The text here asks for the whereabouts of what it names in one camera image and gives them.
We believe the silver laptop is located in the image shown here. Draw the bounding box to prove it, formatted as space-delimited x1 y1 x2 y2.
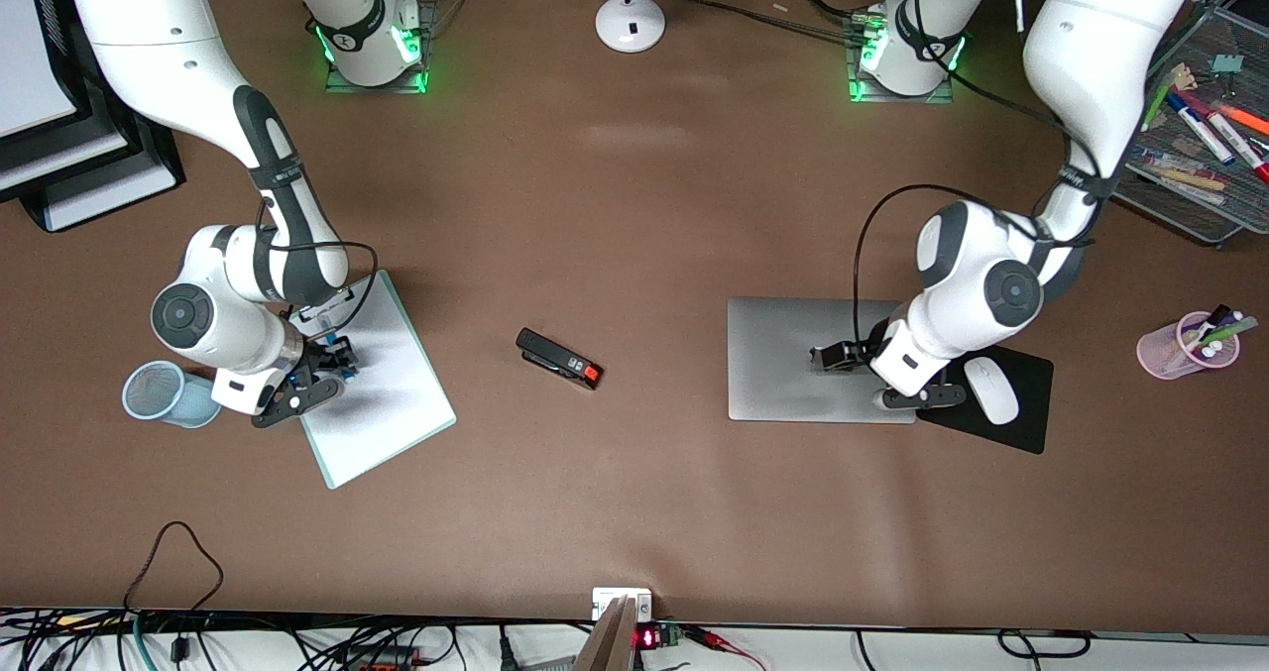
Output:
727 296 918 424

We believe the printed white marker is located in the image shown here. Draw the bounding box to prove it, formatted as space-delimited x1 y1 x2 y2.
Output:
1155 175 1235 208
1130 149 1230 188

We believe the green marker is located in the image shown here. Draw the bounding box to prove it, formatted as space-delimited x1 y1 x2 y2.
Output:
1202 316 1260 347

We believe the blue capped white marker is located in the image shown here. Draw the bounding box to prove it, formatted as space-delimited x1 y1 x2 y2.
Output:
1165 91 1237 167

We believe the red capped white marker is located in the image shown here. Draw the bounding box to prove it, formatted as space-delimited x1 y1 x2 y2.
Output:
1205 111 1269 184

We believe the orange marker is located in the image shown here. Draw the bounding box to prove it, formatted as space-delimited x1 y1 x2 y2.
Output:
1211 101 1269 137

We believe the metal clipboard clip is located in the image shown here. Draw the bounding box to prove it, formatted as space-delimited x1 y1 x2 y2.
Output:
293 289 358 327

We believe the white paper sheet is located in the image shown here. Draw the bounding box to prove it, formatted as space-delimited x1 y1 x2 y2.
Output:
302 275 452 484

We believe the teal clipboard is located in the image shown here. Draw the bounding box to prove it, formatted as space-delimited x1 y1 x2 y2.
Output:
297 270 458 491

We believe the white computer mouse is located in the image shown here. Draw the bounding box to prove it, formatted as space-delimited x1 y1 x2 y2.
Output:
964 356 1021 426

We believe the light blue mesh pen cup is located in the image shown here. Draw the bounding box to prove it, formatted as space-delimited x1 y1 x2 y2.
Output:
122 359 223 430

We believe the black mouse pad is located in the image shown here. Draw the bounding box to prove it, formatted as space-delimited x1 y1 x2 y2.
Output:
914 344 1054 456

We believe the black stapler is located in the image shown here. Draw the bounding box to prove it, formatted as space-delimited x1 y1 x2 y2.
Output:
516 327 604 391

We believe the black stacked document tray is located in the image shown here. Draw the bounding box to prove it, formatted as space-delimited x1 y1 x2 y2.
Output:
0 0 187 234

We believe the white paper stack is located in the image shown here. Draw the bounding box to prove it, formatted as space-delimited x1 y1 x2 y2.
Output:
45 154 177 232
0 0 80 139

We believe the pink mesh pen cup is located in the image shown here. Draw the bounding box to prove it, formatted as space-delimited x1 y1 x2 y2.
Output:
1136 309 1242 382

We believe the grey mesh desk tray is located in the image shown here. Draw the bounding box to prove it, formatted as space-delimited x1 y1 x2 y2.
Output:
1110 2 1269 248

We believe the white outlet box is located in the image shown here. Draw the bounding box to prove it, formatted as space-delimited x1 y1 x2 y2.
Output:
592 588 653 622

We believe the green pen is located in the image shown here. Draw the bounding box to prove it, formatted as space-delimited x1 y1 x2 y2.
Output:
1140 64 1181 132

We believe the white lamp base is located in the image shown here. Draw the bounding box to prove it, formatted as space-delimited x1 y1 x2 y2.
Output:
595 0 667 55

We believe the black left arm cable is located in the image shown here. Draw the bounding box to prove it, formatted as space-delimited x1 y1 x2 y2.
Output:
853 0 1106 357

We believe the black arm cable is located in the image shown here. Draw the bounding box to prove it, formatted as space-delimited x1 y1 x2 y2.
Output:
256 195 381 340
853 0 1106 357

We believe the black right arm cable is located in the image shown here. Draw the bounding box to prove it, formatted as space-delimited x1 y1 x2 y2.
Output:
256 195 381 340

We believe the black looped cable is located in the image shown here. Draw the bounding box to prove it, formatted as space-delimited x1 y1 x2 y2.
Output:
121 519 225 617

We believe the red wire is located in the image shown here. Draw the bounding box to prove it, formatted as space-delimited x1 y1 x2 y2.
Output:
684 626 769 671

